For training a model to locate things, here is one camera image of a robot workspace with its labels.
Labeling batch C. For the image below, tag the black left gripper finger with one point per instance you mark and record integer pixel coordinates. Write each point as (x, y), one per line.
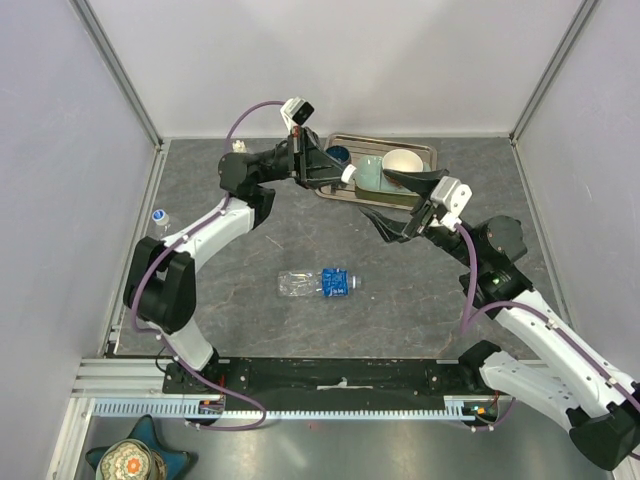
(318, 177)
(320, 157)

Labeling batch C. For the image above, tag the light blue cable duct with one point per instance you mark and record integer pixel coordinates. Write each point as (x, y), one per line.
(437, 409)

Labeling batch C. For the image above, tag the dark blue ceramic cup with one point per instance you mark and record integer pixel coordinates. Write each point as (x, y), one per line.
(339, 153)

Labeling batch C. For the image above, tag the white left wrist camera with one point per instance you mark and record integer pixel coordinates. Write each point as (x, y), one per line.
(295, 112)

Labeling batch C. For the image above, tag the clear wide plastic bottle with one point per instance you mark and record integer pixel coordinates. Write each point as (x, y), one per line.
(160, 231)

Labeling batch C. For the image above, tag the cream notched bottle cap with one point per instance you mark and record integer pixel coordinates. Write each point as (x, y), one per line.
(241, 146)

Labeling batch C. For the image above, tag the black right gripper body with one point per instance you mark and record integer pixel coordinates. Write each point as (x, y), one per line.
(423, 214)

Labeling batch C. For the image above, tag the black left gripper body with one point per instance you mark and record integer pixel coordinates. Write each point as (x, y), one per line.
(298, 155)

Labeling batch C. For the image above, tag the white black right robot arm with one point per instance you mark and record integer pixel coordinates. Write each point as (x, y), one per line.
(596, 403)

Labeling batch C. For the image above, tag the cream and brown bowl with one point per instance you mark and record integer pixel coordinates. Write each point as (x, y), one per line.
(402, 160)

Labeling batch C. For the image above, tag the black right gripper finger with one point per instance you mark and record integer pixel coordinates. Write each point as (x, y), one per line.
(391, 231)
(421, 183)

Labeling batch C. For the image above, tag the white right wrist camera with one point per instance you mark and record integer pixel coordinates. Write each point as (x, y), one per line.
(450, 197)

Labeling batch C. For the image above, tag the blue star shaped dish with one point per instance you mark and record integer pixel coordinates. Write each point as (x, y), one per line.
(179, 463)

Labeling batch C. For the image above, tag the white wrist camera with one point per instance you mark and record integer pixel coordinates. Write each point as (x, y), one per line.
(450, 197)
(295, 112)

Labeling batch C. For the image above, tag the blue label plastic bottle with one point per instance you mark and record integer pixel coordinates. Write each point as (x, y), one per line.
(327, 283)

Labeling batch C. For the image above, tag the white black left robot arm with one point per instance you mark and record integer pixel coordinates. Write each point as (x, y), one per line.
(161, 284)

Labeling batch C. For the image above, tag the light green square plate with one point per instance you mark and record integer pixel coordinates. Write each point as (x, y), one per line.
(372, 172)

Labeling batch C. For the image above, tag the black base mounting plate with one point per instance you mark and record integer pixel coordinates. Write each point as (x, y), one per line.
(344, 382)

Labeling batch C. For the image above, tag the metal serving tray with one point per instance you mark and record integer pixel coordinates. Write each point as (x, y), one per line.
(362, 146)

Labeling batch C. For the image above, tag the clear bottle with notched cap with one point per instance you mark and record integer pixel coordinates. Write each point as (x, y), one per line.
(242, 147)

